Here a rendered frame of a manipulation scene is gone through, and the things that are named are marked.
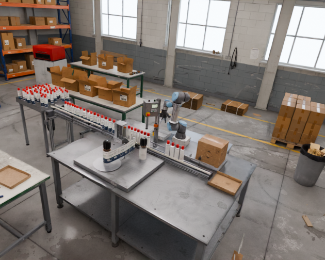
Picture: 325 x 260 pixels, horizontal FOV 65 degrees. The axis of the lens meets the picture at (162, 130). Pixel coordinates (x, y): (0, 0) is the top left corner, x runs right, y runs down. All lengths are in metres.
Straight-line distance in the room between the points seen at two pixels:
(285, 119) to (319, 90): 2.34
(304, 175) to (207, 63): 4.90
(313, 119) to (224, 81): 3.39
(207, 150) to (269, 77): 5.26
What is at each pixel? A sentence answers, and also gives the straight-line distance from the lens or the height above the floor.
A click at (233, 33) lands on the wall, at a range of 8.16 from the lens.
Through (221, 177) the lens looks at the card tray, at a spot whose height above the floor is 0.83.
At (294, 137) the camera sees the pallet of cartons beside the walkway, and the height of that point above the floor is 0.26.
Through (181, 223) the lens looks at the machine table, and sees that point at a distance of 2.36.
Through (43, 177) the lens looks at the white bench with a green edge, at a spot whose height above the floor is 0.80.
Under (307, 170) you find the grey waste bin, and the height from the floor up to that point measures 0.31.
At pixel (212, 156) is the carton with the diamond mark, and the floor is 0.99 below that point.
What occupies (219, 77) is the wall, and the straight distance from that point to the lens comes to 8.40.
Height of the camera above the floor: 2.50
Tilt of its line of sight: 26 degrees down
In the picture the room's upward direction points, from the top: 5 degrees clockwise
